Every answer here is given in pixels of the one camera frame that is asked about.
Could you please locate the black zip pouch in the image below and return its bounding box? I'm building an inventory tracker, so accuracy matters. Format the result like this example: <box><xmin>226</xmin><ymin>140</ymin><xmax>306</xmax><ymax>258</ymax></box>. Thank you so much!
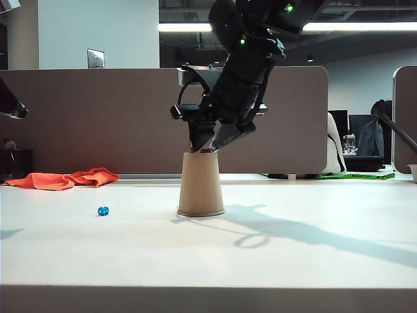
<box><xmin>343</xmin><ymin>155</ymin><xmax>386</xmax><ymax>173</ymax></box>

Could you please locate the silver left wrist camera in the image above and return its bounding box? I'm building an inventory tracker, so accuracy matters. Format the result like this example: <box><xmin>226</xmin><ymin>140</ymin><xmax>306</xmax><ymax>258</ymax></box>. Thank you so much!
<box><xmin>0</xmin><ymin>0</ymin><xmax>22</xmax><ymax>14</ymax></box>

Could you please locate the black slanted pole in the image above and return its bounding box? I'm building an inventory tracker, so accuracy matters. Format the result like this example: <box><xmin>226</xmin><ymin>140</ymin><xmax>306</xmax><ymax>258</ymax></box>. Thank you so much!
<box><xmin>371</xmin><ymin>99</ymin><xmax>417</xmax><ymax>149</ymax></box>

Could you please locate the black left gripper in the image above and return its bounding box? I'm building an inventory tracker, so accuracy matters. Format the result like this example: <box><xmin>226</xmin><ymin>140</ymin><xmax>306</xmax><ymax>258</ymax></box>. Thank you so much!
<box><xmin>0</xmin><ymin>78</ymin><xmax>29</xmax><ymax>120</ymax></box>

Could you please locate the black computer monitor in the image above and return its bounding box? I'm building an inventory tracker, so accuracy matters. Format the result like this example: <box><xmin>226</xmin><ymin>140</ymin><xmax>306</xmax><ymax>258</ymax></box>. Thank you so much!
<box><xmin>328</xmin><ymin>110</ymin><xmax>349</xmax><ymax>135</ymax></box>
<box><xmin>349</xmin><ymin>114</ymin><xmax>375</xmax><ymax>138</ymax></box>

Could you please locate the brown paper cup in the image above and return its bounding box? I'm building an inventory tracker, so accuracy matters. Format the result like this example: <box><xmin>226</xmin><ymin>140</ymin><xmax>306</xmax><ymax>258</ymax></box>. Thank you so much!
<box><xmin>177</xmin><ymin>152</ymin><xmax>225</xmax><ymax>218</ymax></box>

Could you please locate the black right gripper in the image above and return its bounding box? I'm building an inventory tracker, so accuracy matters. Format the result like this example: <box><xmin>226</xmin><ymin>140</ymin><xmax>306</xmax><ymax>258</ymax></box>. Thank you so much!
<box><xmin>169</xmin><ymin>93</ymin><xmax>268</xmax><ymax>153</ymax></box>

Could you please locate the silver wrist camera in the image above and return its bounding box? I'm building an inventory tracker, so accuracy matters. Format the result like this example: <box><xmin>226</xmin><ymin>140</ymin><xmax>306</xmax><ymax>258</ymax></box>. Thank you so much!
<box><xmin>177</xmin><ymin>64</ymin><xmax>225</xmax><ymax>87</ymax></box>
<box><xmin>0</xmin><ymin>0</ymin><xmax>22</xmax><ymax>14</ymax></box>

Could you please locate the silver wall plate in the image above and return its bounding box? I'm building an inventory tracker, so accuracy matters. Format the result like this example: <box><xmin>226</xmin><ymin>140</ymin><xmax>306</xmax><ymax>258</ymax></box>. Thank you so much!
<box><xmin>87</xmin><ymin>48</ymin><xmax>106</xmax><ymax>69</ymax></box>

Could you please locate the black right camera cable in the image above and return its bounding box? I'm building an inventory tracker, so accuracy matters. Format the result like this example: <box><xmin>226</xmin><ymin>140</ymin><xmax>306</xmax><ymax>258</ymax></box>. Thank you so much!
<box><xmin>177</xmin><ymin>67</ymin><xmax>212</xmax><ymax>108</ymax></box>

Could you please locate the orange cloth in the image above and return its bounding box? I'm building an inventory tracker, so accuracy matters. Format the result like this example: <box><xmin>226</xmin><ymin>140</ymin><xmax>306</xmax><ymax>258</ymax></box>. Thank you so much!
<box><xmin>2</xmin><ymin>167</ymin><xmax>120</xmax><ymax>192</ymax></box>

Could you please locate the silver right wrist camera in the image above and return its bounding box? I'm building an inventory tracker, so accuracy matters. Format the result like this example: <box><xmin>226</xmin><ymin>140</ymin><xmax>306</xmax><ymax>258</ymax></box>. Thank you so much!
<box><xmin>177</xmin><ymin>64</ymin><xmax>225</xmax><ymax>87</ymax></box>

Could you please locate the large brown partition panel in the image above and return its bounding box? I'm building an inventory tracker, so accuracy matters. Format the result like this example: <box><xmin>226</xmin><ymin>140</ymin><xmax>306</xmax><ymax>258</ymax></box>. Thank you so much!
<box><xmin>0</xmin><ymin>66</ymin><xmax>329</xmax><ymax>175</ymax></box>

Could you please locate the grey jacket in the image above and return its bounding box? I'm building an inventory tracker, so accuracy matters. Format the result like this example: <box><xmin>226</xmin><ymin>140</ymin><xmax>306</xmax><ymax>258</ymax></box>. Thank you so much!
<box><xmin>357</xmin><ymin>119</ymin><xmax>385</xmax><ymax>157</ymax></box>

